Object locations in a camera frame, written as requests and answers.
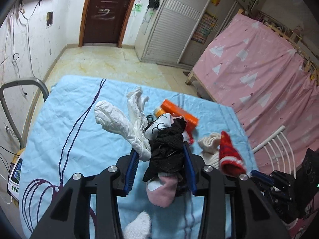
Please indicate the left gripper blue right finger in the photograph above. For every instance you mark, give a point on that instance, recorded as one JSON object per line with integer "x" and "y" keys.
{"x": 190, "y": 173}

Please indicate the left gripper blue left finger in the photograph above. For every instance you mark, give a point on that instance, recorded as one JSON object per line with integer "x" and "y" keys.
{"x": 131, "y": 171}

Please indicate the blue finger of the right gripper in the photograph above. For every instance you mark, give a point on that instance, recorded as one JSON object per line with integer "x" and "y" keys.
{"x": 258, "y": 176}

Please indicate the white plastic bag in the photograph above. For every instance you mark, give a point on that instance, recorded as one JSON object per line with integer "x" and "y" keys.
{"x": 131, "y": 127}

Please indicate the black and white sock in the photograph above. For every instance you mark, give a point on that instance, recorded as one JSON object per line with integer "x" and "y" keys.
{"x": 164, "y": 176}

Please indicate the orange cardboard box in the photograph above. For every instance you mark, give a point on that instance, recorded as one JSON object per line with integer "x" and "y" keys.
{"x": 176, "y": 111}

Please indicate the left white gloved hand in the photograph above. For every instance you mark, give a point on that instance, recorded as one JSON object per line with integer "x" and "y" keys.
{"x": 139, "y": 228}

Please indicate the cream knit sock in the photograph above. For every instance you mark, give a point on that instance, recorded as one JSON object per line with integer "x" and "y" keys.
{"x": 210, "y": 149}

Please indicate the white metal chair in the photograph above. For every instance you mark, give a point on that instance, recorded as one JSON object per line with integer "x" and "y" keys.
{"x": 278, "y": 149}

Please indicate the light blue bed sheet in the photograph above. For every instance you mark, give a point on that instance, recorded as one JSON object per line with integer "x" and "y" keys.
{"x": 66, "y": 139}

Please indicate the pink patterned bed curtain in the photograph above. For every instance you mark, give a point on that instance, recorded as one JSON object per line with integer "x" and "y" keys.
{"x": 262, "y": 77}

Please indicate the white device with screen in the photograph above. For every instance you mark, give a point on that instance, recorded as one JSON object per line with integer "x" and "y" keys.
{"x": 13, "y": 184}

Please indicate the dark brown wooden door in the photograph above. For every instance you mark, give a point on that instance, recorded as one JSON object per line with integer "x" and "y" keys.
{"x": 104, "y": 22}

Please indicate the white louvered wardrobe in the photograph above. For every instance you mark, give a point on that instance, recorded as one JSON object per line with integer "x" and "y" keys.
{"x": 165, "y": 34}

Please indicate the grey metal bed rail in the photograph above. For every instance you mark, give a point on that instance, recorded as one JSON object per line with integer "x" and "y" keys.
{"x": 18, "y": 100}

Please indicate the colourful wall poster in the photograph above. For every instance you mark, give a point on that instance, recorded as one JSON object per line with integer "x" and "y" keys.
{"x": 204, "y": 28}

